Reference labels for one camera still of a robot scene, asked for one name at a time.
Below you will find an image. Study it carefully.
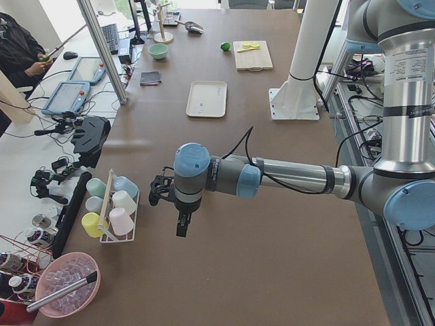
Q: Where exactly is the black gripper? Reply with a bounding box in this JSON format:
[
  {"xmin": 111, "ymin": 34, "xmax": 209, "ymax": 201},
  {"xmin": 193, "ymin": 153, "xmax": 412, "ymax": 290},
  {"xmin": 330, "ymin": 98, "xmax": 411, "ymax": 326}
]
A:
[{"xmin": 148, "ymin": 166, "xmax": 193, "ymax": 237}]

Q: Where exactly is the green lime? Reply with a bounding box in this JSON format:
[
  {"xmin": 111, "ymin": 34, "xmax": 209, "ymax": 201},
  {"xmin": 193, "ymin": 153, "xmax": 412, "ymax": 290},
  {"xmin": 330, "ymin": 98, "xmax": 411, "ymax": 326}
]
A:
[{"xmin": 220, "ymin": 42, "xmax": 231, "ymax": 52}]

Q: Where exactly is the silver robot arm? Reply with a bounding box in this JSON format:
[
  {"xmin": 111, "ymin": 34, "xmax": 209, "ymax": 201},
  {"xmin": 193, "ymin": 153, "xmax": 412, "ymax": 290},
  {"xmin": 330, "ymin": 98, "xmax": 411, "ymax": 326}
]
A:
[{"xmin": 149, "ymin": 1, "xmax": 434, "ymax": 236}]

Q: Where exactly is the cream rabbit tray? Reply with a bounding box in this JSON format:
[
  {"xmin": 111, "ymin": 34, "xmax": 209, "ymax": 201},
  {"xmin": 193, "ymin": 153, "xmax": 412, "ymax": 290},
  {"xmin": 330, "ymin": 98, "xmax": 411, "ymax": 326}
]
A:
[{"xmin": 186, "ymin": 81, "xmax": 227, "ymax": 118}]

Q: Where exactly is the pink plastic cup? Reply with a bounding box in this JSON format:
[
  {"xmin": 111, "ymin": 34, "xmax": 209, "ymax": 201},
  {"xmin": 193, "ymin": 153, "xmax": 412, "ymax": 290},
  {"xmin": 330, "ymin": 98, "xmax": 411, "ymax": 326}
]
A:
[{"xmin": 109, "ymin": 207, "xmax": 134, "ymax": 236}]

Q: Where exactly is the white plastic cup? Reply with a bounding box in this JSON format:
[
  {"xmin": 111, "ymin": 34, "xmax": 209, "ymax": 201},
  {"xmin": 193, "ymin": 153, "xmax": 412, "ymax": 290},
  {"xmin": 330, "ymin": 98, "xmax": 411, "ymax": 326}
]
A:
[{"xmin": 112, "ymin": 190, "xmax": 137, "ymax": 215}]

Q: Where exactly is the blue plastic cup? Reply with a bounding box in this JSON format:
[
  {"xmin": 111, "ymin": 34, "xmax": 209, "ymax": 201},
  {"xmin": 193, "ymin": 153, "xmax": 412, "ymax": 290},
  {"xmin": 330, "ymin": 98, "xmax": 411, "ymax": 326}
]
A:
[{"xmin": 113, "ymin": 176, "xmax": 139, "ymax": 198}]

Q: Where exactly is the yellow plastic cup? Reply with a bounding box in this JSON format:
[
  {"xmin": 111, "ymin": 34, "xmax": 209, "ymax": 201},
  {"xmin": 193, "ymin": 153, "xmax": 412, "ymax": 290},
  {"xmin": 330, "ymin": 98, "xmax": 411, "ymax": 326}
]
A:
[{"xmin": 82, "ymin": 212, "xmax": 103, "ymax": 238}]

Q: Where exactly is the black flat bar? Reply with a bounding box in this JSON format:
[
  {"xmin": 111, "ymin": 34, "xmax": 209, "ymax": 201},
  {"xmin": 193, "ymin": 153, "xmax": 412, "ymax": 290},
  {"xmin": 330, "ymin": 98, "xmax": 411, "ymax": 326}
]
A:
[{"xmin": 51, "ymin": 172, "xmax": 92, "ymax": 259}]

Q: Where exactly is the pink bowl of ice cubes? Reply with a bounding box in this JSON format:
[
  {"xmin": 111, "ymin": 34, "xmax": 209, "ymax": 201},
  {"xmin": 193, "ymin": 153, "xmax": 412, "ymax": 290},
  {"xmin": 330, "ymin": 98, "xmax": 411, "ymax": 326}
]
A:
[{"xmin": 35, "ymin": 252, "xmax": 101, "ymax": 319}]

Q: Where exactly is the purple label bottle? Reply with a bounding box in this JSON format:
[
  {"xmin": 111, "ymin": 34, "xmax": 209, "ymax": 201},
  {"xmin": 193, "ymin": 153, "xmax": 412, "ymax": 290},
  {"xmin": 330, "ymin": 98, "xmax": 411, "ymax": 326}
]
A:
[{"xmin": 24, "ymin": 228, "xmax": 54, "ymax": 249}]

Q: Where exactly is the grey folded cloth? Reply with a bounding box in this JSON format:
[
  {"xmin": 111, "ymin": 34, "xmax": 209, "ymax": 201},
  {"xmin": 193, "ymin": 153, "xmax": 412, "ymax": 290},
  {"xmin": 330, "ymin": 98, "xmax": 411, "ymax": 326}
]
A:
[{"xmin": 139, "ymin": 71, "xmax": 161, "ymax": 86}]

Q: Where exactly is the blue teach pendant near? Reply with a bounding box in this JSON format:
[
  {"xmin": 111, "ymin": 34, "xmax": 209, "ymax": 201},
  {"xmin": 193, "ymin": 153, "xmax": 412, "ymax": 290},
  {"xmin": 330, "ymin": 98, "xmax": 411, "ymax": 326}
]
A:
[{"xmin": 41, "ymin": 81, "xmax": 90, "ymax": 115}]

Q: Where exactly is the blue teach pendant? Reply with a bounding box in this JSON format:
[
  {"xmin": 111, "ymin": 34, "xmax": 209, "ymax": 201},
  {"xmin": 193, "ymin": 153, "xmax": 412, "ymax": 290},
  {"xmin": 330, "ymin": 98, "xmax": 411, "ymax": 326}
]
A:
[
  {"xmin": 68, "ymin": 57, "xmax": 106, "ymax": 86},
  {"xmin": 41, "ymin": 81, "xmax": 90, "ymax": 115}
]

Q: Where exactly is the mint green bowl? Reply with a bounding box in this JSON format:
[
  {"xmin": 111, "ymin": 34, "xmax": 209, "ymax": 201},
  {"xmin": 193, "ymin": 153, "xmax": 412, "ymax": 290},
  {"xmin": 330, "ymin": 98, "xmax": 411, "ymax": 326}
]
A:
[{"xmin": 148, "ymin": 43, "xmax": 169, "ymax": 60}]

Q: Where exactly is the blue teach pendant far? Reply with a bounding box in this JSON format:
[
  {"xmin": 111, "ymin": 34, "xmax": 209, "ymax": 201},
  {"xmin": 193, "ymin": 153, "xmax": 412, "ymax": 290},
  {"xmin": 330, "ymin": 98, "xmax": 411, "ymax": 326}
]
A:
[{"xmin": 68, "ymin": 57, "xmax": 106, "ymax": 86}]

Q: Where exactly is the wooden cutting board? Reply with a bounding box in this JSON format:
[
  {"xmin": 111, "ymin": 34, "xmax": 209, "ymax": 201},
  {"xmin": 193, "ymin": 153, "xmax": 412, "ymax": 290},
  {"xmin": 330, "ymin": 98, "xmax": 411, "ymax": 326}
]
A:
[{"xmin": 232, "ymin": 41, "xmax": 273, "ymax": 71}]

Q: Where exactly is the wooden mug tree stand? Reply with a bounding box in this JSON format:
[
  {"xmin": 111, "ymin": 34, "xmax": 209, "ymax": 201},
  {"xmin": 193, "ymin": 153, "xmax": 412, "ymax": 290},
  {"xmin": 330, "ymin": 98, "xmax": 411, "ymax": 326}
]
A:
[{"xmin": 154, "ymin": 3, "xmax": 174, "ymax": 44}]

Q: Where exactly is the yellow plastic knife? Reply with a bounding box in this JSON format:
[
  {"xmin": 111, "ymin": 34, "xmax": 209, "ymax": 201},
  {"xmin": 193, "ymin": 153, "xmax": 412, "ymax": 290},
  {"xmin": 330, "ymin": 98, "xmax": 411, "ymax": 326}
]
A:
[{"xmin": 237, "ymin": 47, "xmax": 261, "ymax": 53}]

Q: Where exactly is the metal scoop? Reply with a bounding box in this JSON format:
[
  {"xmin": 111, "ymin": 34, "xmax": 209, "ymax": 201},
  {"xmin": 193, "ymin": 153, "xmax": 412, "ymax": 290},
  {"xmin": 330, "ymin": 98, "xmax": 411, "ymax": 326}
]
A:
[{"xmin": 175, "ymin": 20, "xmax": 204, "ymax": 34}]

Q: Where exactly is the black computer mouse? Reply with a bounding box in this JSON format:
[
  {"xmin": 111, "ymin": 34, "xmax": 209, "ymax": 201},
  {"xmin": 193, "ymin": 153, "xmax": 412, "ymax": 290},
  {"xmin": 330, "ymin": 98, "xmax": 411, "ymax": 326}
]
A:
[{"xmin": 63, "ymin": 51, "xmax": 78, "ymax": 60}]

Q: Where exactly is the black keyboard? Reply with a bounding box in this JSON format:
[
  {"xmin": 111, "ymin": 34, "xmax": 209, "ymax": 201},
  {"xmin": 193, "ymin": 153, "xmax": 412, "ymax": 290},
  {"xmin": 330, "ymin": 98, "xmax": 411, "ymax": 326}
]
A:
[{"xmin": 101, "ymin": 24, "xmax": 119, "ymax": 54}]

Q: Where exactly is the seated person in black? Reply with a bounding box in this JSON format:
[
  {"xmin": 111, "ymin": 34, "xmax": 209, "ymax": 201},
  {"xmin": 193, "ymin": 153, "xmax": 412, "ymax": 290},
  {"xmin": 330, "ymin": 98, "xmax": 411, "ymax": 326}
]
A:
[{"xmin": 1, "ymin": 13, "xmax": 54, "ymax": 88}]

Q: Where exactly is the white wire cup rack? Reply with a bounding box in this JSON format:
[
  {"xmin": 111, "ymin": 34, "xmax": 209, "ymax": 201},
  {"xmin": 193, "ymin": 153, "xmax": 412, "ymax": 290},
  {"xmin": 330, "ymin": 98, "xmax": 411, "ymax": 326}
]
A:
[{"xmin": 97, "ymin": 169, "xmax": 140, "ymax": 243}]

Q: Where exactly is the black bracket plate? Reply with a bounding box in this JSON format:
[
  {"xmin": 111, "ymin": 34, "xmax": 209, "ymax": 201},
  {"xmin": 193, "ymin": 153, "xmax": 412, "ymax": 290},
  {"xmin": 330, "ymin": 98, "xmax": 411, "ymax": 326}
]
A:
[{"xmin": 71, "ymin": 116, "xmax": 111, "ymax": 168}]

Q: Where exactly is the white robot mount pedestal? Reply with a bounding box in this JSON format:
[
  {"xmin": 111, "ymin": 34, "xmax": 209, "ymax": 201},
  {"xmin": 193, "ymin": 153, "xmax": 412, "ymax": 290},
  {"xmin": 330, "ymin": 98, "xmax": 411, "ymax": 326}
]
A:
[{"xmin": 268, "ymin": 0, "xmax": 341, "ymax": 120}]

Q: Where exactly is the aluminium frame post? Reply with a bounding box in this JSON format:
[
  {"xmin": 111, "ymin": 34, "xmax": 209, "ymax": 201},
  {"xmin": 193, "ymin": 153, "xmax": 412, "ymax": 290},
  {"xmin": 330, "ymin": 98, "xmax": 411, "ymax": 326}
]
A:
[{"xmin": 77, "ymin": 0, "xmax": 128, "ymax": 105}]

